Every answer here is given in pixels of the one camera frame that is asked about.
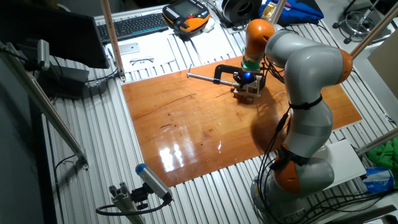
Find beige panel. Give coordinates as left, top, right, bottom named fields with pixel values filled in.
left=368, top=29, right=398, bottom=100

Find aluminium camera mount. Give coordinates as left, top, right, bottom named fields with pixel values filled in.
left=108, top=182, right=150, bottom=224

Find white paper sheet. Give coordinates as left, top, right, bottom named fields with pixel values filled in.
left=185, top=26, right=234, bottom=60
left=104, top=32, right=177, bottom=75

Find silver smartphone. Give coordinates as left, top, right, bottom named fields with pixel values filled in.
left=118, top=42, right=141, bottom=56

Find black keyboard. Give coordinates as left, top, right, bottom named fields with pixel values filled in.
left=96, top=12, right=170, bottom=44

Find chrome stool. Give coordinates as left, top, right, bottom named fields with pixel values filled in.
left=331, top=0, right=393, bottom=45

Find black camera cable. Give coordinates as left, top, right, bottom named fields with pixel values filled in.
left=95, top=195, right=170, bottom=217

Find black C-clamp with steel screw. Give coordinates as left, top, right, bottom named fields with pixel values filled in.
left=186, top=63, right=267, bottom=94

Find black monitor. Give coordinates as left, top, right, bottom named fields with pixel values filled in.
left=0, top=1, right=110, bottom=70

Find large wooden board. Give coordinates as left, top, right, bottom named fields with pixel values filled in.
left=121, top=55, right=364, bottom=189

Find black eyeglasses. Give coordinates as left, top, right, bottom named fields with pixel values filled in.
left=129, top=57, right=155, bottom=67

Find yellow bag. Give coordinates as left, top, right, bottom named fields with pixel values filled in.
left=261, top=1, right=278, bottom=20

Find silver webcam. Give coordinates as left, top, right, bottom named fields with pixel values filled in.
left=36, top=39, right=51, bottom=72

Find blue white tissue pack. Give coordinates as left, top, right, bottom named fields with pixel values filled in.
left=362, top=166, right=396, bottom=194

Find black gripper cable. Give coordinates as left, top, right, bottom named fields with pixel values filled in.
left=262, top=55, right=285, bottom=84

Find black orange teach pendant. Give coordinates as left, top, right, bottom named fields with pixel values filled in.
left=161, top=0, right=212, bottom=35

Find black filament spool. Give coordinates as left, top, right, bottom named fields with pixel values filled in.
left=221, top=0, right=264, bottom=29

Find dark grey box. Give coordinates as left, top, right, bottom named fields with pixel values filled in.
left=36, top=63, right=91, bottom=101

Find silver depth camera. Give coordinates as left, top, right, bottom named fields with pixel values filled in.
left=135, top=163, right=174, bottom=203

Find blue cloth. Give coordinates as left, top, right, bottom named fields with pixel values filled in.
left=259, top=0, right=325, bottom=28

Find white flat box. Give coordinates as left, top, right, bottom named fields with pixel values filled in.
left=310, top=139, right=368, bottom=191

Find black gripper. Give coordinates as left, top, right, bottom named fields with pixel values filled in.
left=233, top=70, right=263, bottom=92

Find black velcro strap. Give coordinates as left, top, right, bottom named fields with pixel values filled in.
left=269, top=145, right=310, bottom=171
left=288, top=95, right=323, bottom=111

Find thick black cable with plug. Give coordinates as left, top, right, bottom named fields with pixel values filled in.
left=256, top=108, right=292, bottom=224

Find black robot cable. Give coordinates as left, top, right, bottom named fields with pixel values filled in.
left=257, top=130, right=287, bottom=218

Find miniature wooden sliding window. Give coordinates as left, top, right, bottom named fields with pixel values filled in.
left=233, top=75, right=262, bottom=100

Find aluminium frame post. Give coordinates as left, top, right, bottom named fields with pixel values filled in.
left=0, top=42, right=90, bottom=170
left=99, top=0, right=126, bottom=82
left=350, top=2, right=398, bottom=59
left=356, top=126, right=398, bottom=157
left=269, top=0, right=287, bottom=25

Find green cloth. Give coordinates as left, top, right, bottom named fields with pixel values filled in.
left=366, top=139, right=398, bottom=190

